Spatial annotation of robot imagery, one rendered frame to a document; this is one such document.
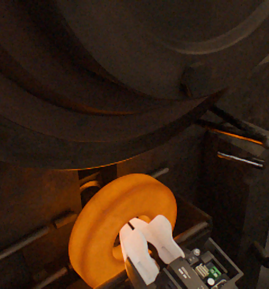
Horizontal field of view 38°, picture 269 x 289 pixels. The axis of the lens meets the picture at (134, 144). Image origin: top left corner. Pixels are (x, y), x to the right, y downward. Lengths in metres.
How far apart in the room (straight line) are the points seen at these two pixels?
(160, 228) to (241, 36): 0.26
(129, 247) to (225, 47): 0.28
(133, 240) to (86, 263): 0.06
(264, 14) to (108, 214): 0.27
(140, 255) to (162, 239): 0.04
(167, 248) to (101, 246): 0.08
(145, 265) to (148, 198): 0.08
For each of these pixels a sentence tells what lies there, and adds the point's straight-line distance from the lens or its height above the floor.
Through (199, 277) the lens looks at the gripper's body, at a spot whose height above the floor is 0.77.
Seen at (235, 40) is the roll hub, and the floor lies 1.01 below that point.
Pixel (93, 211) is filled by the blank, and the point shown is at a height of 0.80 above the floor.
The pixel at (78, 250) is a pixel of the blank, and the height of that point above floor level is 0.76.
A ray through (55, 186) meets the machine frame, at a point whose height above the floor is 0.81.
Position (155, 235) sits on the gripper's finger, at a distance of 0.50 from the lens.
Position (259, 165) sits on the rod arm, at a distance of 0.42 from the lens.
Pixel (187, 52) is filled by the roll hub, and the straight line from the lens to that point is 0.28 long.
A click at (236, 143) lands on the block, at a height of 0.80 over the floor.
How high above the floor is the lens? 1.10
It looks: 31 degrees down
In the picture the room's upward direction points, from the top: 1 degrees counter-clockwise
